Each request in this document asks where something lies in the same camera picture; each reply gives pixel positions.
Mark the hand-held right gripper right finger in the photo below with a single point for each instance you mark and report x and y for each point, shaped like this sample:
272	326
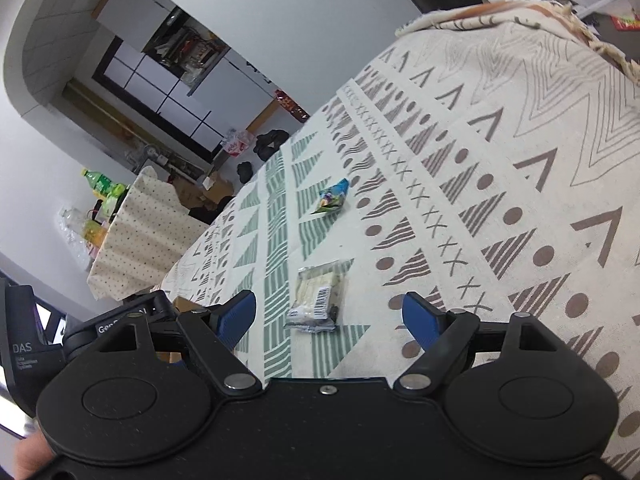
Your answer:
422	317

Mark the white cabinet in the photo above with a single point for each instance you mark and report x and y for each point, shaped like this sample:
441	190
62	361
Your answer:
240	95

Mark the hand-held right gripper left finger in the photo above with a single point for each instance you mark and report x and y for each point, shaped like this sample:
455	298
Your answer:
235	317

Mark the single black shoe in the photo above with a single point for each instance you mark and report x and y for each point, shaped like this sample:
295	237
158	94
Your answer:
245	172

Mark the bubble wrap pack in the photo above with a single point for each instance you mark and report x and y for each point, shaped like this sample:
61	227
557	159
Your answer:
75	255

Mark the black bag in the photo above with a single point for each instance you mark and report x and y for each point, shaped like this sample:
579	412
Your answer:
210	212

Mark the clear cracker packet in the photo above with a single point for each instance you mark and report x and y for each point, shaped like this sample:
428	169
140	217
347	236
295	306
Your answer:
320	290

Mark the small floor cardboard box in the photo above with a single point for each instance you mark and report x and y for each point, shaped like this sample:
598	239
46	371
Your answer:
220	187

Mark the patterned cream green blanket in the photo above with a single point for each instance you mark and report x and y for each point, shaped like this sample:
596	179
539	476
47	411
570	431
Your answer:
500	185

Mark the table with dotted tablecloth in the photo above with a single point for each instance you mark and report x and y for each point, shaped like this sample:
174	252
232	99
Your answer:
145	240

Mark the bright window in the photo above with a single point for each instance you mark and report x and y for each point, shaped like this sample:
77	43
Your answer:
50	325

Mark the pair of black shoes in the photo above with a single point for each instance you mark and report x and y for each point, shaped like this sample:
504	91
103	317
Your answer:
270	142

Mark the red orange package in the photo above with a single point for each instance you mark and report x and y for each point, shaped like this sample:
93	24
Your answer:
291	105

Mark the small colourful blue packet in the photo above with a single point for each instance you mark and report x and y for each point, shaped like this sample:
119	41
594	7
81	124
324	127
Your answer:
332	197

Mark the brown cardboard box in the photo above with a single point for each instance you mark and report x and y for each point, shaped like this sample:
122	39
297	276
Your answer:
186	304

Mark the cluttered shelf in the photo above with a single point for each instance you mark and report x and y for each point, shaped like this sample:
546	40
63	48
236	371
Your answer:
187	52

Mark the green drink bottle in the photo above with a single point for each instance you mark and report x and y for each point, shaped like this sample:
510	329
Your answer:
97	181

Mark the pink white plastic bag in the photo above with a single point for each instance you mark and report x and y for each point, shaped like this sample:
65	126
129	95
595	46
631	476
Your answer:
236	141

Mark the clear bottle with yellow liquid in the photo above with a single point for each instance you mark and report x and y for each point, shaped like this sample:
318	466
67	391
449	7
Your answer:
87	230

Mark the light green pouch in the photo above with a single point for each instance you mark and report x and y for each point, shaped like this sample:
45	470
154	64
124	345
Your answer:
115	200

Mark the black framed glass door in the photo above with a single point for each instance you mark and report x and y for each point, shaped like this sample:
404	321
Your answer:
150	90

